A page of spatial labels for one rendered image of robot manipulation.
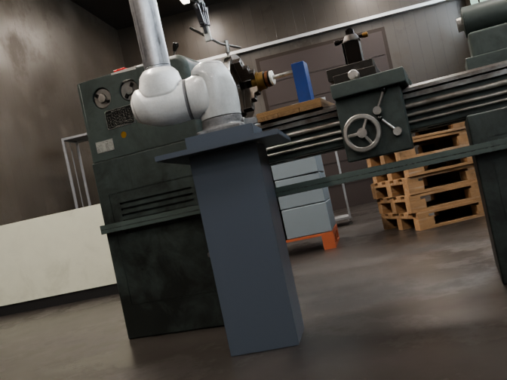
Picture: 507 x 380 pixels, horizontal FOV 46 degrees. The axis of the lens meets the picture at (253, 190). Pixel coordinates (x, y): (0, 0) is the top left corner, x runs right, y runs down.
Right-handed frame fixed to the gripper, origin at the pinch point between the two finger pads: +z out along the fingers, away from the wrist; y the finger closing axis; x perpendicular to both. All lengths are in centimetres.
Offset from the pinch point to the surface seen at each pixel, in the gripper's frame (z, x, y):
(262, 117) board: 45, -19, -10
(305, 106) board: 45, -39, -10
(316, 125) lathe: 55, -41, -6
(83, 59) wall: -166, 455, 635
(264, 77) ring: 26.2, -20.3, 6.0
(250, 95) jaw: 32.6, -11.6, 4.8
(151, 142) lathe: 43, 33, -18
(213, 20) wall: -217, 292, 878
